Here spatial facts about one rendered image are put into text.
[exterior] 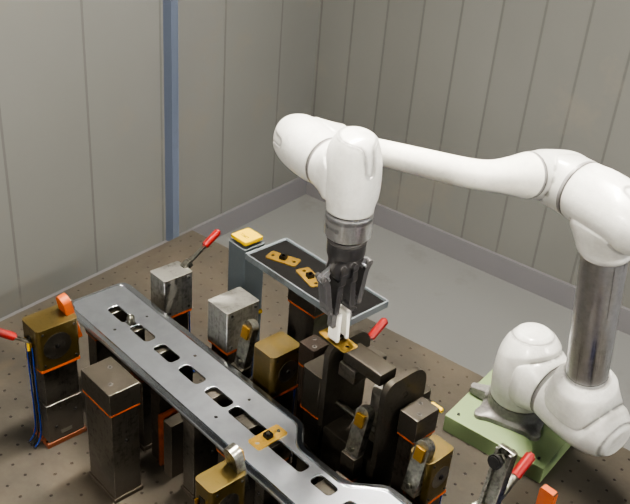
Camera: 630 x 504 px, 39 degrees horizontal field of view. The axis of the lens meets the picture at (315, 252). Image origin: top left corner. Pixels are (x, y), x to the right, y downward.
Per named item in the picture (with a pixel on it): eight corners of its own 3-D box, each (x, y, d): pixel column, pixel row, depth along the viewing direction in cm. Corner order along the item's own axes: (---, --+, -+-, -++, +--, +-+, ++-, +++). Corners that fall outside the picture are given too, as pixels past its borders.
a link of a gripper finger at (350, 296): (340, 257, 174) (345, 254, 174) (339, 303, 180) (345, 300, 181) (353, 266, 171) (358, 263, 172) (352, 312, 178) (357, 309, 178)
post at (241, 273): (222, 371, 258) (226, 239, 235) (243, 361, 262) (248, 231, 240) (239, 385, 253) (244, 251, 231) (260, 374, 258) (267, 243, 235)
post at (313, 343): (288, 468, 227) (299, 340, 206) (303, 459, 230) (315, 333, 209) (302, 480, 224) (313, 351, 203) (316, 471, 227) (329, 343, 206)
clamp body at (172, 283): (151, 379, 253) (148, 270, 234) (186, 363, 260) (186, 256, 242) (166, 393, 249) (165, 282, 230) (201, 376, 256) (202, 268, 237)
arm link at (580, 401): (573, 397, 237) (638, 450, 221) (527, 425, 230) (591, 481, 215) (609, 147, 190) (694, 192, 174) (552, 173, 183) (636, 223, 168)
